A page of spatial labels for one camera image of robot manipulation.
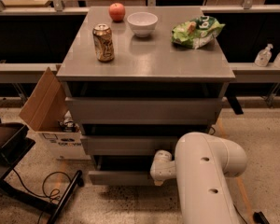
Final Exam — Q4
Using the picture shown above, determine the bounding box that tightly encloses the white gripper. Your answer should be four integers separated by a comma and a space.
150, 150, 176, 187

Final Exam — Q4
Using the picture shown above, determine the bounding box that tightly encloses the grey bottom drawer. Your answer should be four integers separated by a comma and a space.
89, 155, 155, 186

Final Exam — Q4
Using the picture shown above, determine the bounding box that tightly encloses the grey drawer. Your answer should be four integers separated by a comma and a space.
89, 155, 155, 186
80, 135, 178, 156
66, 97, 222, 125

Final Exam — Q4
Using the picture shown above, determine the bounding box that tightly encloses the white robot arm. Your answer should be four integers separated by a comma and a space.
150, 133, 247, 224

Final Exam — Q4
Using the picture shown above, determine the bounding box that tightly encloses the grey middle drawer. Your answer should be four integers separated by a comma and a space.
80, 135, 178, 156

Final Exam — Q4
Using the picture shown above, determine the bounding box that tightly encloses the grey top drawer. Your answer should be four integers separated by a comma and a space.
66, 97, 222, 125

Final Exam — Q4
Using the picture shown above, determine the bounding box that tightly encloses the grey drawer cabinet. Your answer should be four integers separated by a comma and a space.
55, 6, 236, 173

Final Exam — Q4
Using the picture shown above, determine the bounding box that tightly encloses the black object on floor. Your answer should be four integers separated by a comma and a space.
253, 212, 270, 224

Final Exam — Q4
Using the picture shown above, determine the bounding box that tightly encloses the cardboard box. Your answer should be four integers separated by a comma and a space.
20, 67, 90, 160

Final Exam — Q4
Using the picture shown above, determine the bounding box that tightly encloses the black stand base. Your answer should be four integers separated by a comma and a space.
0, 170, 84, 224

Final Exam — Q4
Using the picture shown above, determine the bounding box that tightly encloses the black tray on stand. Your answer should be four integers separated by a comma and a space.
0, 122, 28, 165

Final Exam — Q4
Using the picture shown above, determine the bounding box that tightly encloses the green chip bag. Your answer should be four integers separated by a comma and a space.
171, 16, 225, 49

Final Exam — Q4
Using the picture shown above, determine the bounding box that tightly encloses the gold soda can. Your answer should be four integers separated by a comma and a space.
92, 23, 115, 63

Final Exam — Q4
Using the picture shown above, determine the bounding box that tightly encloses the white bowl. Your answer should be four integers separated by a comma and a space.
127, 12, 158, 37

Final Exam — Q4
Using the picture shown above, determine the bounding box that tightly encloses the red apple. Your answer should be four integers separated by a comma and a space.
108, 3, 125, 22

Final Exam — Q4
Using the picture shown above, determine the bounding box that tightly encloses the black adapter cable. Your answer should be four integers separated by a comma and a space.
232, 203, 248, 224

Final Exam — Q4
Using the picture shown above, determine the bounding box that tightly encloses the black floor cable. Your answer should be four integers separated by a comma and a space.
11, 167, 73, 224

